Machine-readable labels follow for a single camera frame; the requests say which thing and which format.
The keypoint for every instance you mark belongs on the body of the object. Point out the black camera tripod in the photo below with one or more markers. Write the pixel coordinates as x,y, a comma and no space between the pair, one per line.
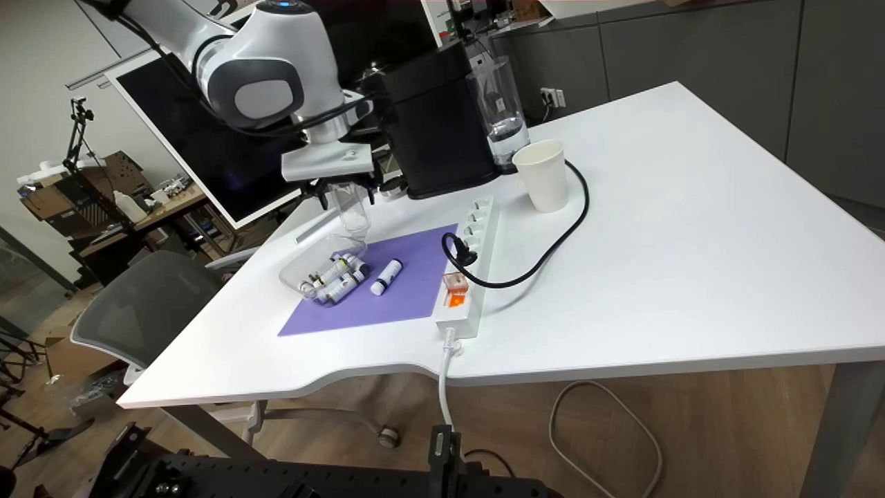
77,129

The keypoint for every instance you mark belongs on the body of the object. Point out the cluttered wooden shelf with boxes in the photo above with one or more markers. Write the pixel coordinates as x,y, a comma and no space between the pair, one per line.
110,202

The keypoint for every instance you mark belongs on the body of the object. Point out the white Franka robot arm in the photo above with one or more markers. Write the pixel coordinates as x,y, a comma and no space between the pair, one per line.
258,72

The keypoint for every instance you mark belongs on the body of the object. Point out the white tube with dark cap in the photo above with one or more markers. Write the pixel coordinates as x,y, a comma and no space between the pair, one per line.
348,264
388,277
334,290
359,275

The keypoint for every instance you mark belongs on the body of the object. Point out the white wall outlet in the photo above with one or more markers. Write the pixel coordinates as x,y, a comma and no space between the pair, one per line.
553,97

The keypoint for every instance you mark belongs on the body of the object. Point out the white power strip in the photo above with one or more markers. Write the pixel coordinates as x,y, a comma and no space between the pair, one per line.
460,314

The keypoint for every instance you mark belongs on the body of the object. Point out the purple mat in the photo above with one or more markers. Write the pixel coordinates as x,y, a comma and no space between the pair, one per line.
415,286

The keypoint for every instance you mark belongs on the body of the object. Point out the grey office chair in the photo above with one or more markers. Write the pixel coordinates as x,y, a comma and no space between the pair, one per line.
139,304

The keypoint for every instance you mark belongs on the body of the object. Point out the white framed computer monitor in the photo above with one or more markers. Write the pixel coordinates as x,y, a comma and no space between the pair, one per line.
195,156

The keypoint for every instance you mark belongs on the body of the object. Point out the white paper cup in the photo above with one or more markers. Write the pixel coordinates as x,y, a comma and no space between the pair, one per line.
546,180

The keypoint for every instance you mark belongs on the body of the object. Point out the clear container lid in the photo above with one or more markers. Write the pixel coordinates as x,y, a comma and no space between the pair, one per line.
322,250

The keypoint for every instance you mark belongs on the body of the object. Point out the black coffee machine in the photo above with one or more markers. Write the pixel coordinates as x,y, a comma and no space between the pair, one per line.
442,119

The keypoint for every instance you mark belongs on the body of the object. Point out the clear plastic container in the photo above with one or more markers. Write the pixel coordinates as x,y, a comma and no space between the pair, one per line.
298,277

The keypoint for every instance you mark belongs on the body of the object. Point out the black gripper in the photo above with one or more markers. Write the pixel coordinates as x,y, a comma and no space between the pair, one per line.
343,194

